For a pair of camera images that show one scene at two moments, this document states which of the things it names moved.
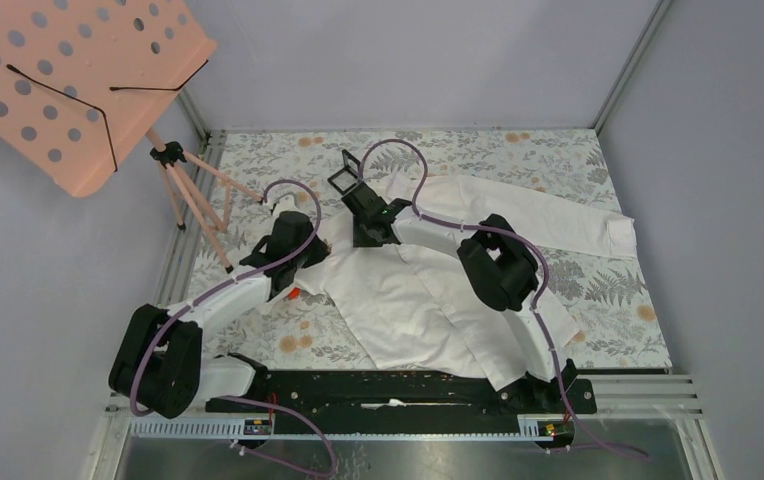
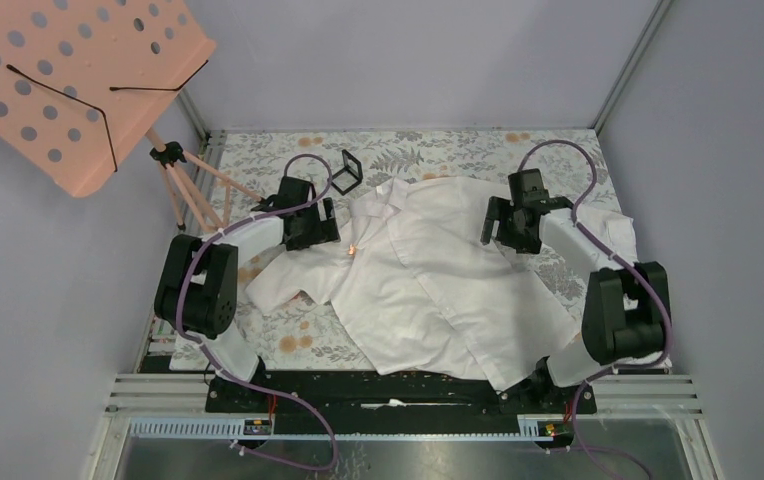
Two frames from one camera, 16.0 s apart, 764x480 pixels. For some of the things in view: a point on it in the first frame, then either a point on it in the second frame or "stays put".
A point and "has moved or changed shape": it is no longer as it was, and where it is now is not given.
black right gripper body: (362, 236) → (509, 234)
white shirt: (415, 304) has moved or changed shape
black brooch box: (347, 176) stays put
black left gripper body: (313, 255) → (312, 229)
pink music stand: (71, 85) stays put
